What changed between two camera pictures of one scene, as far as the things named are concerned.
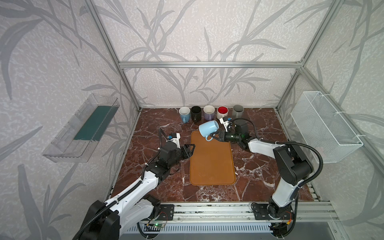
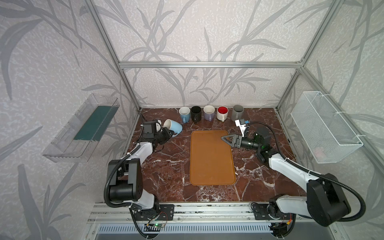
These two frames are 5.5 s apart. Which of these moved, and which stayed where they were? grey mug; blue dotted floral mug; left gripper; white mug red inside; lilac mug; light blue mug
Moved: left gripper; light blue mug
Stayed: grey mug; white mug red inside; blue dotted floral mug; lilac mug
